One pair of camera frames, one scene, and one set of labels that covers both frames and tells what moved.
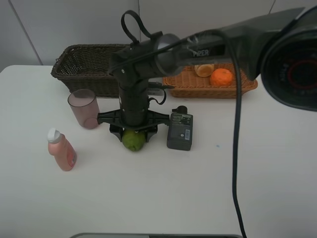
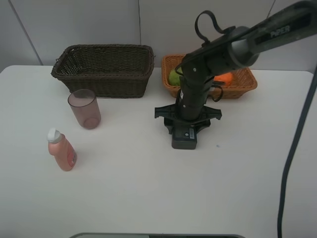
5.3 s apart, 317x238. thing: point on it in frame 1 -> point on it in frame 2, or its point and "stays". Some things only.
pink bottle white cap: x=64 y=153 stays
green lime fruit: x=133 y=140 -> x=174 y=77
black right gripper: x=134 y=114 -> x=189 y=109
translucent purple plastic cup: x=84 y=105 stays
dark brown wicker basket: x=86 y=66 stays
